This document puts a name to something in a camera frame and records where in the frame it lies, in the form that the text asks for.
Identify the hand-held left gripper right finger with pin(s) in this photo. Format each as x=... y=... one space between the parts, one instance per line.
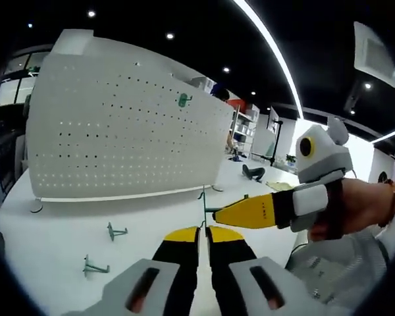
x=230 y=263

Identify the black curved device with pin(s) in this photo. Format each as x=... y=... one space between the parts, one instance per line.
x=253 y=172

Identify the white partition block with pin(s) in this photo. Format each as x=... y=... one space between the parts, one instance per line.
x=72 y=41

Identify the pale yellow paper sheet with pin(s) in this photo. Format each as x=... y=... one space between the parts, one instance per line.
x=279 y=186

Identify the orange wall sign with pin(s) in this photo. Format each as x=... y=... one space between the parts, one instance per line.
x=240 y=101

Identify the white ceiling air vent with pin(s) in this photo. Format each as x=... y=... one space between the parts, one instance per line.
x=375 y=52

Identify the white perforated mounting plate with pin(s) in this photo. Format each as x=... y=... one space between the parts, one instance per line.
x=118 y=131

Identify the long ceiling light strip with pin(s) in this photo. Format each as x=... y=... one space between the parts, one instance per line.
x=276 y=49

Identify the person's right hand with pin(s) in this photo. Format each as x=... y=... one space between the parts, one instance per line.
x=365 y=204

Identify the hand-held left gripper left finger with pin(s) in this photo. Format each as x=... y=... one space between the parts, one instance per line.
x=177 y=263

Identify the black tripod stand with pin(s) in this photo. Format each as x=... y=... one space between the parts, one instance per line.
x=276 y=141

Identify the small blue white item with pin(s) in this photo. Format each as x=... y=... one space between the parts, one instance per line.
x=235 y=158

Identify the short ceiling light strip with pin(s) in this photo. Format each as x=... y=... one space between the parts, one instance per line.
x=386 y=135

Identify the green hook assembly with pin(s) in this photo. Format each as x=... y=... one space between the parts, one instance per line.
x=204 y=204
x=110 y=231
x=182 y=100
x=98 y=268

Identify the small green potted plant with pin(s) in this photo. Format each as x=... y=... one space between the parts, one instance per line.
x=291 y=159

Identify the white standing board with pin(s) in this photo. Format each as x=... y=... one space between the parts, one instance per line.
x=272 y=118

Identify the black computer tower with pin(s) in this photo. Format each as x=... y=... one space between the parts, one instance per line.
x=5 y=158

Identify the white storage shelf rack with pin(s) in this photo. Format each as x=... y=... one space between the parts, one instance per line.
x=247 y=126

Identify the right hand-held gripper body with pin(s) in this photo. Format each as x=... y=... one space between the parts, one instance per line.
x=322 y=154

